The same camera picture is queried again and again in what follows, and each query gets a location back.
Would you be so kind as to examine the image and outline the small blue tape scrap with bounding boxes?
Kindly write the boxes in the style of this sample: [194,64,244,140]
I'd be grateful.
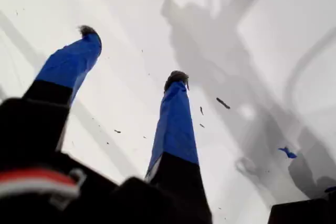
[278,146,298,159]

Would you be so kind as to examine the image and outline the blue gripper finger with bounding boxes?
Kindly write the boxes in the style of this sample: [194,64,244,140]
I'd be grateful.
[22,24,102,106]
[145,70,213,224]

